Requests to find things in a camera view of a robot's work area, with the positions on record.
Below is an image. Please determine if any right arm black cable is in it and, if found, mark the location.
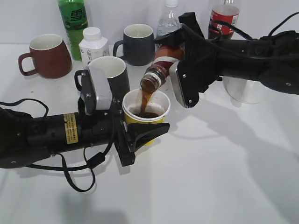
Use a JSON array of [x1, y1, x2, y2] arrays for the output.
[[209, 10, 299, 42]]

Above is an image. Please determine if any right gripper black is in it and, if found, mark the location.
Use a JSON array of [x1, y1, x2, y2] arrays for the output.
[[154, 12, 223, 93]]

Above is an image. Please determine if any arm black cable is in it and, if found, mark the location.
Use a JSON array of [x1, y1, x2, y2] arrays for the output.
[[209, 10, 299, 42], [0, 98, 117, 193]]

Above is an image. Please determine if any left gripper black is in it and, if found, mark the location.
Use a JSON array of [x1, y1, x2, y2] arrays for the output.
[[78, 72, 170, 167]]

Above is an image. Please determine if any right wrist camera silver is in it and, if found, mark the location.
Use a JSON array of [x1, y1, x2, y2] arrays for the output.
[[169, 61, 199, 109]]

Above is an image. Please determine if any green soda bottle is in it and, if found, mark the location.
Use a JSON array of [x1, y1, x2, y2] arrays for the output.
[[57, 0, 88, 61]]

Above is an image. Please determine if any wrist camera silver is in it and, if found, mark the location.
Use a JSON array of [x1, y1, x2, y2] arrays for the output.
[[169, 61, 199, 109], [88, 58, 112, 110]]

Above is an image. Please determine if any dark grey mug back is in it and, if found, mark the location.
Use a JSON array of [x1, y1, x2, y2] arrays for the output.
[[113, 24, 156, 66]]

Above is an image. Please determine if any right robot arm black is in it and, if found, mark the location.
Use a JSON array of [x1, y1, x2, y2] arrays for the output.
[[141, 12, 299, 108]]

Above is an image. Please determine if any black mug front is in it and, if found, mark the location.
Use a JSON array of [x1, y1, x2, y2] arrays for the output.
[[74, 56, 130, 101]]

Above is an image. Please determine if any red ceramic mug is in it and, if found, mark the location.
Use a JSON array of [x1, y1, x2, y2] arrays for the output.
[[18, 34, 72, 79]]

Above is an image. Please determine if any brown Nescafe coffee bottle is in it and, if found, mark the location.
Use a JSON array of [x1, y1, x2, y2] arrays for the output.
[[140, 45, 185, 93]]

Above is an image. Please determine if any yellow paper cup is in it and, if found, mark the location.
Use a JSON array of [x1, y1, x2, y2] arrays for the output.
[[121, 89, 171, 147]]

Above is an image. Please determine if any cola bottle red label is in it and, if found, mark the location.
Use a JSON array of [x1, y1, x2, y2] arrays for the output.
[[208, 0, 242, 39]]

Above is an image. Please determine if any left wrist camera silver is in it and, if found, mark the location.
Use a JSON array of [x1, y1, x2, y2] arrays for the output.
[[88, 58, 112, 110]]

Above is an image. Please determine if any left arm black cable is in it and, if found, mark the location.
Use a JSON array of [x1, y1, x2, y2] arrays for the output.
[[0, 98, 117, 193]]

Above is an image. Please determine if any white milk bottle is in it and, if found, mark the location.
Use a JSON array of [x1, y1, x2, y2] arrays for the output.
[[79, 27, 109, 68]]

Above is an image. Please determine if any transparent plastic cup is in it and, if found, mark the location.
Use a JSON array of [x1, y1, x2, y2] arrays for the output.
[[223, 77, 264, 105]]

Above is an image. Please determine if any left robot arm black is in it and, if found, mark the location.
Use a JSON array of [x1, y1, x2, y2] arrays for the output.
[[0, 69, 135, 170]]

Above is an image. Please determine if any clear water bottle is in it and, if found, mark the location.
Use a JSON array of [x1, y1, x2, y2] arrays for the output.
[[156, 0, 180, 37]]

